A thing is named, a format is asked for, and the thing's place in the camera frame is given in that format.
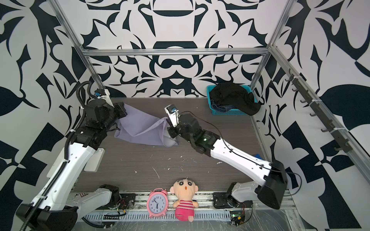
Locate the plush doll pink shirt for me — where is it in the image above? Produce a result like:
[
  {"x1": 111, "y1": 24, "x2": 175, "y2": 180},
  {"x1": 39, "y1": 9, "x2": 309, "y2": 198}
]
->
[{"x1": 170, "y1": 178, "x2": 199, "y2": 222}]

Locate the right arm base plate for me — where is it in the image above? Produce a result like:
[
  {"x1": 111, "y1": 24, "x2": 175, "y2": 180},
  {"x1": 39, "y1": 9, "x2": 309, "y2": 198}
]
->
[{"x1": 213, "y1": 193, "x2": 253, "y2": 209}]

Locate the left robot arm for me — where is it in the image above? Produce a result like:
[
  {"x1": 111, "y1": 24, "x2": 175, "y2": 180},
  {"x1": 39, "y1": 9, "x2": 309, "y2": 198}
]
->
[{"x1": 16, "y1": 99, "x2": 127, "y2": 231}]

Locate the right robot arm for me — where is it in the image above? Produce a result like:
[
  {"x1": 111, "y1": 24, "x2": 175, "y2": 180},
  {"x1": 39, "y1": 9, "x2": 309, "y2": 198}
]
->
[{"x1": 167, "y1": 111, "x2": 288, "y2": 209}]

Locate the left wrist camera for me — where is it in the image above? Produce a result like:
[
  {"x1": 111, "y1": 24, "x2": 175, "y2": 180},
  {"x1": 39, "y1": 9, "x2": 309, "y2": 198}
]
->
[{"x1": 94, "y1": 89, "x2": 113, "y2": 106}]

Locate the grey wall hook rail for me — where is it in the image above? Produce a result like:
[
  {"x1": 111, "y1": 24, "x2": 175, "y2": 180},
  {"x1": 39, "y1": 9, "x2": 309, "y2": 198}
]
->
[{"x1": 286, "y1": 68, "x2": 353, "y2": 153}]

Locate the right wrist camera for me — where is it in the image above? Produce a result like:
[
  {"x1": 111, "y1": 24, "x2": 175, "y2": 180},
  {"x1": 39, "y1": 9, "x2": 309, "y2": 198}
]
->
[{"x1": 164, "y1": 105, "x2": 179, "y2": 128}]

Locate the black corrugated cable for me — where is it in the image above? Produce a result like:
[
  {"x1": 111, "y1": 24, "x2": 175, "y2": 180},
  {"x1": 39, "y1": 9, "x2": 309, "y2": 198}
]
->
[{"x1": 20, "y1": 80, "x2": 96, "y2": 231}]

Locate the blue cloth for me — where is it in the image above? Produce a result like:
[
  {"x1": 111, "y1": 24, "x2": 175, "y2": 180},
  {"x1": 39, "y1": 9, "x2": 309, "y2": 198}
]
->
[{"x1": 255, "y1": 154, "x2": 263, "y2": 160}]

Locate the black garment in basket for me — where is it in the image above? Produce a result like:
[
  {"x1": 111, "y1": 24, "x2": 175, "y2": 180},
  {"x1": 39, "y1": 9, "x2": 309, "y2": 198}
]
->
[{"x1": 210, "y1": 82, "x2": 261, "y2": 116}]

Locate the lavender skirt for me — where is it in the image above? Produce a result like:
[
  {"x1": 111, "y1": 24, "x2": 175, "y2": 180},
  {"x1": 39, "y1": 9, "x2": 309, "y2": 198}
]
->
[{"x1": 114, "y1": 105, "x2": 178, "y2": 147}]

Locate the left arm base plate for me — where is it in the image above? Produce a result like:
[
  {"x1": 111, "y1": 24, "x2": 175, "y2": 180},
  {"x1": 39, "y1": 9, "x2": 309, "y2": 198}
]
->
[{"x1": 97, "y1": 193, "x2": 136, "y2": 210}]

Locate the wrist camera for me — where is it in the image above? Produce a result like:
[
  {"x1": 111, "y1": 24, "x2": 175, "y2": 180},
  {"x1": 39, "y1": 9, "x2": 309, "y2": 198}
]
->
[
  {"x1": 94, "y1": 89, "x2": 113, "y2": 106},
  {"x1": 164, "y1": 105, "x2": 179, "y2": 128}
]

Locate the teal plastic basket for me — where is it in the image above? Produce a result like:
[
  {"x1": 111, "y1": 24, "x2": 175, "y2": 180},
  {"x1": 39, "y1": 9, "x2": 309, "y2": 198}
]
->
[{"x1": 206, "y1": 85, "x2": 247, "y2": 116}]

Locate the pink alarm clock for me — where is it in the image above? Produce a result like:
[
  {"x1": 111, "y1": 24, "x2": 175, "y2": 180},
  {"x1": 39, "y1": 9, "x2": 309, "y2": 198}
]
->
[{"x1": 146, "y1": 188, "x2": 169, "y2": 218}]

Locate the small circuit board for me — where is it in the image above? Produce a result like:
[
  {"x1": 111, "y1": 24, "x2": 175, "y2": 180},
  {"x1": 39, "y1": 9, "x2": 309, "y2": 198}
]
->
[{"x1": 230, "y1": 210, "x2": 245, "y2": 226}]

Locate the denim garment in basket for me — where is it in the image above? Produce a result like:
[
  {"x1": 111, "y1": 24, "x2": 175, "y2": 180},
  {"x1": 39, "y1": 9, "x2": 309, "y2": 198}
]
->
[{"x1": 210, "y1": 100, "x2": 236, "y2": 113}]

